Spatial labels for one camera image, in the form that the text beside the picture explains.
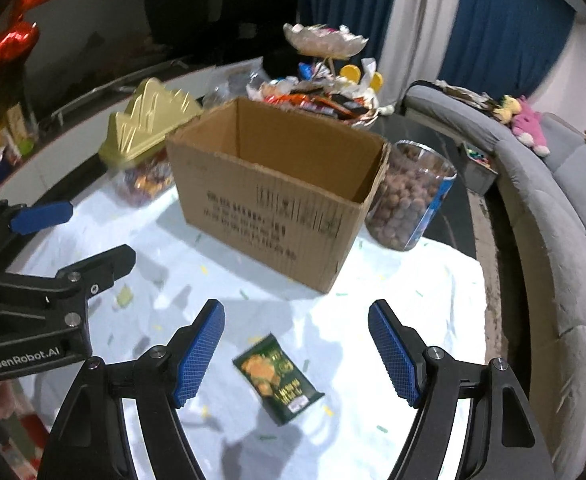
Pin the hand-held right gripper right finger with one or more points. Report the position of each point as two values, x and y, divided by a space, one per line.
397 355

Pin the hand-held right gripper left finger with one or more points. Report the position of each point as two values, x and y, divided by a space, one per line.
198 355

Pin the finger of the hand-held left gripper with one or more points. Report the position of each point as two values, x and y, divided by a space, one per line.
108 262
43 216

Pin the large dark green snack packet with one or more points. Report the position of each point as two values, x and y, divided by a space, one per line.
273 375

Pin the brown cardboard box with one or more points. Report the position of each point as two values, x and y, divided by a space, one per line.
263 220

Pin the pile of assorted wrapped snacks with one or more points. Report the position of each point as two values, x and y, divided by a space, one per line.
318 95

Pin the pale yellow wrapper scrap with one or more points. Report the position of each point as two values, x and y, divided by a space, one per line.
124 296

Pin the white table cloth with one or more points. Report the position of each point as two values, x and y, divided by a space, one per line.
423 285

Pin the colourful boxes on shelf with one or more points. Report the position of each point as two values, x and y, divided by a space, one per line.
8 132

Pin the worn light rug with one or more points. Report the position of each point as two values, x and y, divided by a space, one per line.
488 285

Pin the gold-lidded candy jar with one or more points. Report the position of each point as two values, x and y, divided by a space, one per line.
143 120

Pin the clear jar of brown balls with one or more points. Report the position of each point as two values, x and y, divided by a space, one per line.
398 200

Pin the grey curved sofa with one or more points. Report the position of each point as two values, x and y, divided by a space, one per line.
563 260

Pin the grey storage bin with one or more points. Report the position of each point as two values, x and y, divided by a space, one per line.
478 170

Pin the black television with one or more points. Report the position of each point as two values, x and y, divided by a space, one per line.
123 30

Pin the clear plastic bag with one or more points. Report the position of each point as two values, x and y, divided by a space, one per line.
233 87

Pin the pink plush toy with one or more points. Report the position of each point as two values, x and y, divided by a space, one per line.
530 122

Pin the yellow plush toy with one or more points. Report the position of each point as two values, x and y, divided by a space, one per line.
507 107

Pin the patterned cloth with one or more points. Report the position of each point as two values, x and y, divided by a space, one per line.
465 92

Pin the yellow lidded container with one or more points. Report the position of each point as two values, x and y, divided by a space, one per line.
376 80
350 74

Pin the two-tier glass snack stand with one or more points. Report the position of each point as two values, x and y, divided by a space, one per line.
323 42

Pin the white sheer curtain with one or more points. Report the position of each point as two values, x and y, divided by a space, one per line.
418 15

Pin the blue curtain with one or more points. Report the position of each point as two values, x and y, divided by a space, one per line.
503 25
343 0

